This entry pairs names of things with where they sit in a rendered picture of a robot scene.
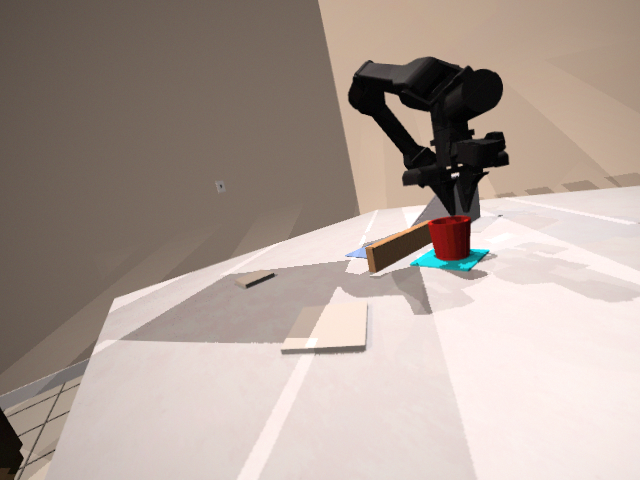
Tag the red cup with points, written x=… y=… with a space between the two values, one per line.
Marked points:
x=451 y=237

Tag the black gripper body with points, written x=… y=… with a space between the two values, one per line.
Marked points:
x=438 y=172

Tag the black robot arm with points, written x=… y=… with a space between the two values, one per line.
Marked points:
x=452 y=94

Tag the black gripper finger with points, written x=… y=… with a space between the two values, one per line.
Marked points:
x=466 y=186
x=444 y=191

